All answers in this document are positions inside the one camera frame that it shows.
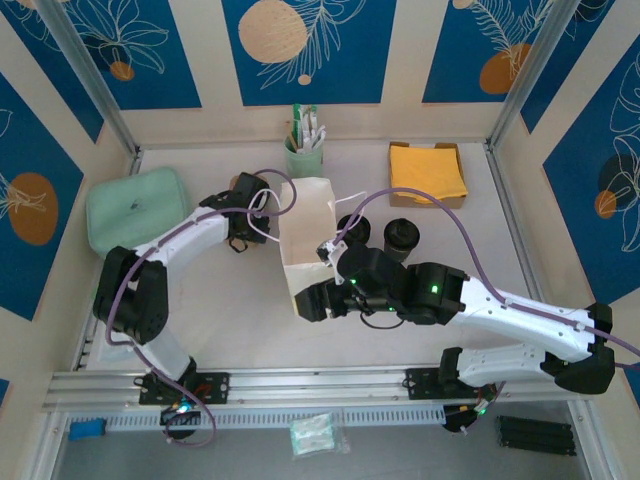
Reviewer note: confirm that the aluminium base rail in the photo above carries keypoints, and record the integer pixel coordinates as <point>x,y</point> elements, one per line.
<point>320,382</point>

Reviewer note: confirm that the pulp cup carrier tray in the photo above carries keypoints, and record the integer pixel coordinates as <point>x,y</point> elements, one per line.
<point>232,181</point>

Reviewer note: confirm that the black controller board with LED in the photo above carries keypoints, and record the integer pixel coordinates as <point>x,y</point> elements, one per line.
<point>180,415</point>
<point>462,422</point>

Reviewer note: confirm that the black printed paper cup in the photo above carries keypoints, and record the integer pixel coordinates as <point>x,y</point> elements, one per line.
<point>400,257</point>

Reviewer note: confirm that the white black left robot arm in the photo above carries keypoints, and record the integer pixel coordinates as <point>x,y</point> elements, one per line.
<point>175,235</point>

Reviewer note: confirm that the green white paper sachet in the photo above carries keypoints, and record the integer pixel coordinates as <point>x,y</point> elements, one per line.
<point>312,117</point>
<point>299,120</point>

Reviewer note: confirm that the mint green zip pouch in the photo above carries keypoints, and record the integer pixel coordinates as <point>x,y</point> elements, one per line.
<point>130,200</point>

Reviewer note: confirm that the yellow paper napkin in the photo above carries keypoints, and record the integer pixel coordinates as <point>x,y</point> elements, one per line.
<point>429,201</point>
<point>425,170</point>

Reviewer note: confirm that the aluminium frame post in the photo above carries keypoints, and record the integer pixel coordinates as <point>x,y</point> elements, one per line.
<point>531,75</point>
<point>93,80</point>

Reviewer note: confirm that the mint green holder mug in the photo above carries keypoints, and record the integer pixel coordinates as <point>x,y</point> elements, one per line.
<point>302,162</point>

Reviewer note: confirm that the white printed paper bag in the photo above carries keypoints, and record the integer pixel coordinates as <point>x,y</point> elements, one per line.
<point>305,225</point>

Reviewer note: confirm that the wooden stirrer stick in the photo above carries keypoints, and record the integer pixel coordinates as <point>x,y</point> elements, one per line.
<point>290,135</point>

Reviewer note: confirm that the clear bag of packets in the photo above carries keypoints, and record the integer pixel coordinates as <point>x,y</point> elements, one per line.
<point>312,435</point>

